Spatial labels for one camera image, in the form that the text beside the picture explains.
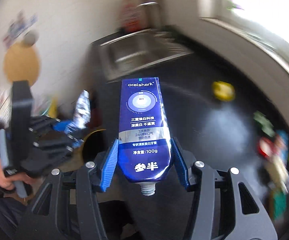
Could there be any yellow green packet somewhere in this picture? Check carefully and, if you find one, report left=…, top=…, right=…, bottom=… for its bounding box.
left=43, top=97, right=59, bottom=119

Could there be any stainless steel sink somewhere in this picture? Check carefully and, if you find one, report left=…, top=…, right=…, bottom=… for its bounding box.
left=95, top=29, right=193, bottom=83

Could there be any dark green packet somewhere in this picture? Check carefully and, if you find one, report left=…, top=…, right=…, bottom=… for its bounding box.
left=253, top=111, right=275, bottom=137

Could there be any window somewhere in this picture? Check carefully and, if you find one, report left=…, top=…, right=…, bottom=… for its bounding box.
left=222, top=0, right=289, bottom=45

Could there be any person's left hand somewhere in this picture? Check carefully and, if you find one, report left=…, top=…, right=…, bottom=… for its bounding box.
left=0, top=159, right=17, bottom=194

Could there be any red bottle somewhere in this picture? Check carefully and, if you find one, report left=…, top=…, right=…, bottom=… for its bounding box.
left=121, top=1, right=140, bottom=32

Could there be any beige packet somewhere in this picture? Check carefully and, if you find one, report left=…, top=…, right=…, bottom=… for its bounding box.
left=267, top=155, right=289, bottom=193

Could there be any teal packet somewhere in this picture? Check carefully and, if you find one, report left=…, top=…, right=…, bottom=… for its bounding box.
left=272, top=190, right=288, bottom=220

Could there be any metal faucet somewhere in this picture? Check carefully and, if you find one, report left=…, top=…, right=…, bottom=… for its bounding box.
left=137, top=2, right=160, bottom=30

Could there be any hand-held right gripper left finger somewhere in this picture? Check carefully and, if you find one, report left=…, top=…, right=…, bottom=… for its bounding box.
left=13, top=139, right=121, bottom=240

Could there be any grey round wall hook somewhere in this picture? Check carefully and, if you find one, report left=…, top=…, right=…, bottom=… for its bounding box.
left=23, top=30, right=39, bottom=47

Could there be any blue toothpaste tube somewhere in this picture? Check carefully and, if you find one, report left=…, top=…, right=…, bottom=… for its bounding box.
left=117, top=76, right=173, bottom=196

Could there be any blue snack packet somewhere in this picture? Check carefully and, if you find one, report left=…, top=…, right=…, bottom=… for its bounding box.
left=276, top=130, right=289, bottom=155

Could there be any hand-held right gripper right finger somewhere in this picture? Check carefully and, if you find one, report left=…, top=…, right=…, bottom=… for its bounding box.
left=171, top=137, right=278, bottom=240

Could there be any wall sticker sheet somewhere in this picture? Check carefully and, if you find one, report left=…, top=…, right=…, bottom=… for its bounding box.
left=3, top=12, right=39, bottom=48

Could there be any red round item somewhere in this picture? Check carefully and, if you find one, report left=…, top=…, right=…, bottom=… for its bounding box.
left=257, top=137, right=276, bottom=159

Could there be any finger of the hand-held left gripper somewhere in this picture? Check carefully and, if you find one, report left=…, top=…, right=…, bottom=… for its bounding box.
left=32, top=135, right=85, bottom=177
left=31, top=116, right=75, bottom=141

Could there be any round wooden cutting board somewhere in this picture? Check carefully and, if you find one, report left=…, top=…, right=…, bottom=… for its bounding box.
left=4, top=42, right=40, bottom=85

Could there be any silver blue foil wrapper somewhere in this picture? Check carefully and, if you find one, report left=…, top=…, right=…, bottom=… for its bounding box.
left=71, top=90, right=92, bottom=133

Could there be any black bin with gold rim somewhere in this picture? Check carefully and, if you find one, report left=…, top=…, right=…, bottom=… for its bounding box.
left=82, top=129, right=110, bottom=166

